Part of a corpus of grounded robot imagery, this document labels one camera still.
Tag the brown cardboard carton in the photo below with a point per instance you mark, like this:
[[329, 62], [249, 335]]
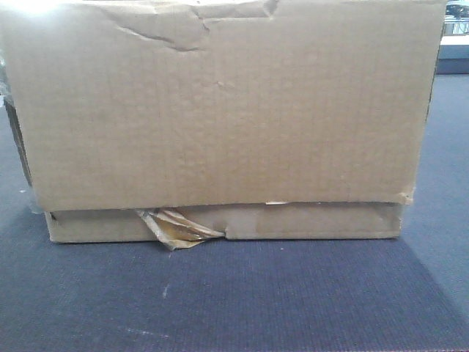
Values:
[[186, 121]]

